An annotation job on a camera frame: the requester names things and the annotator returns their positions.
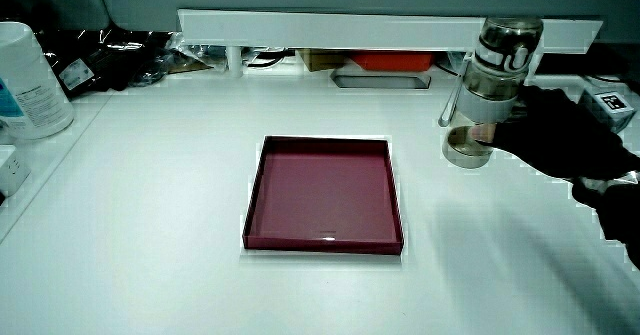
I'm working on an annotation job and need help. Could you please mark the person's right hand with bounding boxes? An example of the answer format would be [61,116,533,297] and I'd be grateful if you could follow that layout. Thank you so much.
[468,85,640,181]

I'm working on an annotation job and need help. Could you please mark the clear glass bottle white bands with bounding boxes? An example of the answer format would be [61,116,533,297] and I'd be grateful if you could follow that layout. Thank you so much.
[438,16,545,170]

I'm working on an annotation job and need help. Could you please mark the person's right forearm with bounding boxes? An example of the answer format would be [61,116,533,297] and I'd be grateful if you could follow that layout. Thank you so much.
[571,172,640,270]

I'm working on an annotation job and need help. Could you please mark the orange box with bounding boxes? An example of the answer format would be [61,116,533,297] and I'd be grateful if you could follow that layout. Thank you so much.
[349,50,437,73]

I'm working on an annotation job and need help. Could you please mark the dark red square tray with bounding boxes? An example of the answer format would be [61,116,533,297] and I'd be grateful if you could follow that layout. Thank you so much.
[241,134,406,256]

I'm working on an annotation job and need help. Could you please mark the brown cardboard box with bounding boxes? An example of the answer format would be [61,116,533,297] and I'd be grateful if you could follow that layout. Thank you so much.
[296,48,347,73]

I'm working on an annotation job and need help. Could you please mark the white desk shelf riser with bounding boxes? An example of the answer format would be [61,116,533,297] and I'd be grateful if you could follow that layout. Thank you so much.
[176,8,605,79]

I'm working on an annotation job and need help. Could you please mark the clear plastic bag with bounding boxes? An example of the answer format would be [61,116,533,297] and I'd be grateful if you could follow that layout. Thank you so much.
[130,31,229,87]

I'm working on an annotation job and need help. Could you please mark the black plastic bag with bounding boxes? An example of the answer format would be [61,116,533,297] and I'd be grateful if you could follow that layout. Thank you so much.
[38,26,172,100]

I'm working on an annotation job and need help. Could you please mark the white canister with label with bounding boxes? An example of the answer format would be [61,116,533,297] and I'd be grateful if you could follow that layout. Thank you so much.
[0,20,76,141]

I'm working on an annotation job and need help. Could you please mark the white power strip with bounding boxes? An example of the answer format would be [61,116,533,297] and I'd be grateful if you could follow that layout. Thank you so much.
[0,144,32,199]

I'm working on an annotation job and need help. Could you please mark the black cable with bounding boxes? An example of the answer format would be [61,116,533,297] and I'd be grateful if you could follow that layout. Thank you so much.
[243,47,297,69]

